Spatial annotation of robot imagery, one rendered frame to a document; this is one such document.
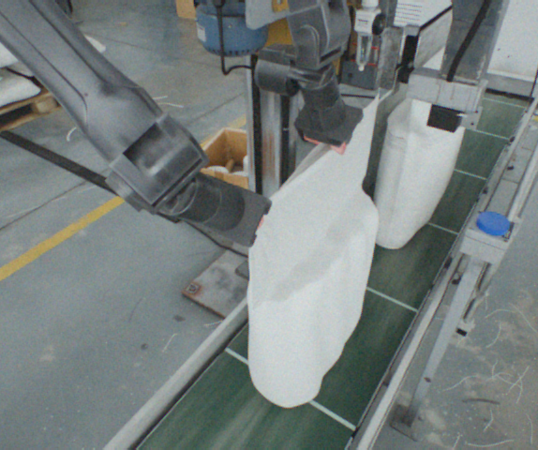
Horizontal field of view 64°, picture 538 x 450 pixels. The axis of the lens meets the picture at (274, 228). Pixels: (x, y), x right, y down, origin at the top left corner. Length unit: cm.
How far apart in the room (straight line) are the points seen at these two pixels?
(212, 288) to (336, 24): 141
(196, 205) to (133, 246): 172
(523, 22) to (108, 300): 320
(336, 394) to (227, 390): 27
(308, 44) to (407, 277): 99
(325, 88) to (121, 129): 35
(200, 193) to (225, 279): 145
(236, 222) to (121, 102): 22
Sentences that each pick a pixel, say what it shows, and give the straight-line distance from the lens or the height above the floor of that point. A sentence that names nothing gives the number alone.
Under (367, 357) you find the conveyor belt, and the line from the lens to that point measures 124.
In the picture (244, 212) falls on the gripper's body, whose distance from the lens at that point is 53.
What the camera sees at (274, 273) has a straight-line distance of 75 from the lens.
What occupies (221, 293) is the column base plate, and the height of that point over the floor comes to 2.
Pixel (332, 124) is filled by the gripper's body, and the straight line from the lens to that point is 71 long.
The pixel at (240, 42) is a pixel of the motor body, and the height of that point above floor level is 112.
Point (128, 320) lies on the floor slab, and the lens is 185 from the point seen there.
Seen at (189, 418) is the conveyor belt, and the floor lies 38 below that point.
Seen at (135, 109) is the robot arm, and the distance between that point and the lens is 38.
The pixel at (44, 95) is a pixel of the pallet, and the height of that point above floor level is 14.
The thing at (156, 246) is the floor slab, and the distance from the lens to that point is 213.
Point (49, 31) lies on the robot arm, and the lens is 36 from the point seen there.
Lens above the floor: 140
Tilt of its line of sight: 40 degrees down
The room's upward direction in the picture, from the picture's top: straight up
